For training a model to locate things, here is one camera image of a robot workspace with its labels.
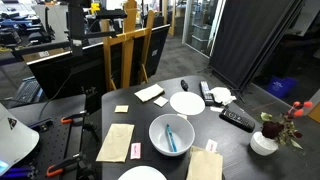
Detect blue pen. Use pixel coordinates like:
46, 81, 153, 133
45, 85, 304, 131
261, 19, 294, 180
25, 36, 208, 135
165, 123, 178, 153

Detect grey white bowl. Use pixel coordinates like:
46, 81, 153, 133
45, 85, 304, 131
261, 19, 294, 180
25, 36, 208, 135
148, 113, 196, 157

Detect pale yellow sweetener packet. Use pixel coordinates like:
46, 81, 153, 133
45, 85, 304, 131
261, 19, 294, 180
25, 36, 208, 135
153, 95, 170, 108

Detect brown paper napkin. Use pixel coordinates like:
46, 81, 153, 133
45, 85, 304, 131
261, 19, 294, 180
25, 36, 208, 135
95, 123, 136, 164
133, 83, 166, 103
185, 145, 224, 180

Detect small rounded black remote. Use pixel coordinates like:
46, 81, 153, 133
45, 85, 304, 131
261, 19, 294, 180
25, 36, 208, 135
180, 79, 190, 92

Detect white round plate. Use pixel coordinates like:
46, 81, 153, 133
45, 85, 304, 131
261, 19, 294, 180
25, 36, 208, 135
117, 165, 168, 180
169, 91, 206, 116

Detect long black remote control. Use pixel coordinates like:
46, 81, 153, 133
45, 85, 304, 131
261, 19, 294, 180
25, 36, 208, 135
199, 80, 216, 107

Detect wooden easel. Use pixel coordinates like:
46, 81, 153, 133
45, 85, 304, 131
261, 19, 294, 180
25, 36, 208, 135
101, 0, 156, 93

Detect small white paper packet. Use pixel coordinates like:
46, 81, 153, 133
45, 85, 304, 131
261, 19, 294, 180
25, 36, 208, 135
209, 105, 225, 114

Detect grey storage crate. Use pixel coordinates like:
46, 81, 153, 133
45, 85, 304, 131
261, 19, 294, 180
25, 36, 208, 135
190, 34, 212, 53
192, 23, 213, 40

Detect crumpled white tissue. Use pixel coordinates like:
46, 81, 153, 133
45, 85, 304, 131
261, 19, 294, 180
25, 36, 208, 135
209, 86, 238, 106

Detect pink sweetener packet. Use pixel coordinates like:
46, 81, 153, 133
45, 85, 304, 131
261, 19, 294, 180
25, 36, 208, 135
205, 138, 219, 153
129, 142, 142, 161

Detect black orange bar clamp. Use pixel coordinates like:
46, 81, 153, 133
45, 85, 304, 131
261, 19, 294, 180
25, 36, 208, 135
60, 110, 101, 141
45, 152, 96, 180

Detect black room divider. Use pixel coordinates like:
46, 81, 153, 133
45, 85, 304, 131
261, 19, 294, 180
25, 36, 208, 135
208, 0, 306, 91

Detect black display panel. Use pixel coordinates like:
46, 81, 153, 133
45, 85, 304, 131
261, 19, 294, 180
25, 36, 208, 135
26, 23, 172, 114

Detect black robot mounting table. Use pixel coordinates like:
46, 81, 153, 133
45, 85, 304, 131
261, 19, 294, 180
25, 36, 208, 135
6, 93, 88, 180

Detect white flower vase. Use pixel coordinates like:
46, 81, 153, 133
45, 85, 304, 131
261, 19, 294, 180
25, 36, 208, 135
249, 130, 279, 157

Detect dark rose bouquet orange berries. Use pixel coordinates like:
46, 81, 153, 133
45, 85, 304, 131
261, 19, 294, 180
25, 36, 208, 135
259, 100, 314, 150

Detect blue bin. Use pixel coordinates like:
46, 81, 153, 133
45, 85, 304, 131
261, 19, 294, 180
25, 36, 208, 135
266, 75, 298, 99

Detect black computer keyboard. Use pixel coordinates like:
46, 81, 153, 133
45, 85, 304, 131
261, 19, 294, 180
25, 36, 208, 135
13, 76, 43, 104

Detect wooden door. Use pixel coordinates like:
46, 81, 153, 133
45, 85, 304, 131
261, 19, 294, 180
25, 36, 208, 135
306, 101, 320, 125

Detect black stereo camera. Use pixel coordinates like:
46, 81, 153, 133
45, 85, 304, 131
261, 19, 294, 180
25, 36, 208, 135
95, 9, 128, 22

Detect black camera stand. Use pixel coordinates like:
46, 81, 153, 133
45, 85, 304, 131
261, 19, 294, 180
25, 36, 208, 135
12, 0, 118, 63

